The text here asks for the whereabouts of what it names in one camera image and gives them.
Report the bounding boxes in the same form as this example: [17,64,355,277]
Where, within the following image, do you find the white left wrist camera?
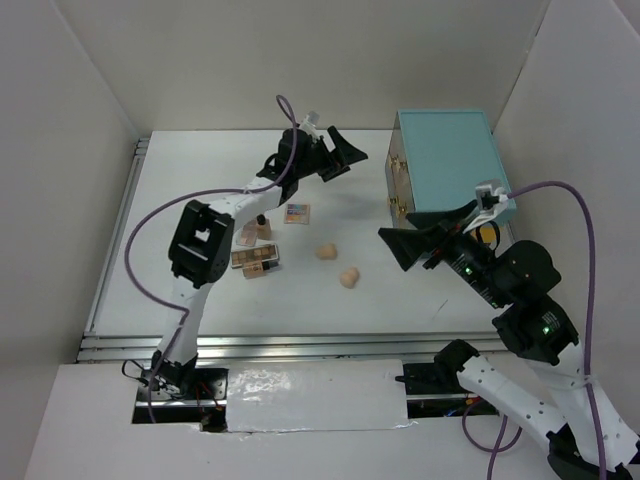
[298,111,320,139]

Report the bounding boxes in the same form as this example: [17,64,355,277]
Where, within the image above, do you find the pink eyeshadow palette tilted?
[236,221,258,248]

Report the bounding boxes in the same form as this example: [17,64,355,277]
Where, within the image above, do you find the beige makeup sponge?
[339,267,360,289]
[315,243,338,260]

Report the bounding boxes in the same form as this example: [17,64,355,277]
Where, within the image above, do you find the white foam front panel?
[226,359,410,433]

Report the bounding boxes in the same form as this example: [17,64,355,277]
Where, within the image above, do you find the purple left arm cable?
[123,94,301,424]

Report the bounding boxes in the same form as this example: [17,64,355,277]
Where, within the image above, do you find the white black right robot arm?
[378,202,639,479]

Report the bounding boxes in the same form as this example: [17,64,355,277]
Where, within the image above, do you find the long eyeshadow palette horizontal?
[230,243,280,269]

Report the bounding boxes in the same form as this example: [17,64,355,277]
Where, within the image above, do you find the teal yellow drawer cabinet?
[385,109,510,228]

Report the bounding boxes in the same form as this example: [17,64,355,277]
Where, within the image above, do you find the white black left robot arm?
[132,126,368,399]

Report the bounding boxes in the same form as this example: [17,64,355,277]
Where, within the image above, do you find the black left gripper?
[295,126,367,183]

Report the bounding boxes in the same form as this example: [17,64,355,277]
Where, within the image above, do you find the lying foundation bottle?
[242,260,279,279]

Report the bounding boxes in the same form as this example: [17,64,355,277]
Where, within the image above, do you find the aluminium table frame rails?
[78,130,503,363]

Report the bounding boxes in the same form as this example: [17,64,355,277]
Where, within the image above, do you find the colourful small eyeshadow palette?
[284,203,310,225]

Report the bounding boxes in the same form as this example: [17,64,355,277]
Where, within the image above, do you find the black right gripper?
[375,196,508,304]

